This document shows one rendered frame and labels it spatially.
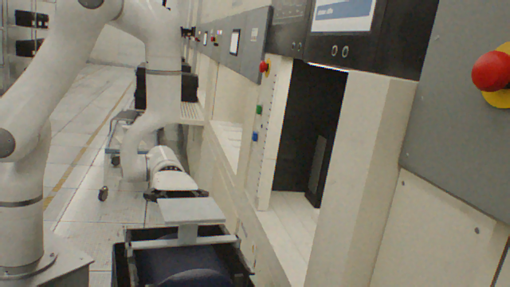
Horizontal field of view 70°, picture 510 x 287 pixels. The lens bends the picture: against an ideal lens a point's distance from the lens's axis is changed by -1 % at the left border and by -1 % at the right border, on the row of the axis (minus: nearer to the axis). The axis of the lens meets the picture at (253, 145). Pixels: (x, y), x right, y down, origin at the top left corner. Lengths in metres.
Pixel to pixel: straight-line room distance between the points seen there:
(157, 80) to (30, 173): 0.41
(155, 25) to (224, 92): 1.80
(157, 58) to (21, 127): 0.35
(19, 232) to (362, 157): 0.88
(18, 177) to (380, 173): 0.86
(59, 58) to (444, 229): 0.85
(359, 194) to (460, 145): 0.16
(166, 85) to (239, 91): 1.80
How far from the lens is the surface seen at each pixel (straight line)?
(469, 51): 0.50
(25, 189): 1.08
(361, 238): 0.60
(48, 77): 0.99
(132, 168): 1.00
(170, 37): 0.95
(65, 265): 1.18
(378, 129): 0.54
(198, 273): 0.75
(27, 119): 0.99
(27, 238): 1.14
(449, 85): 0.51
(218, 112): 2.73
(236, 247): 0.84
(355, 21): 0.76
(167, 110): 0.97
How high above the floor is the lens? 1.41
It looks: 15 degrees down
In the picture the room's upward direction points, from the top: 9 degrees clockwise
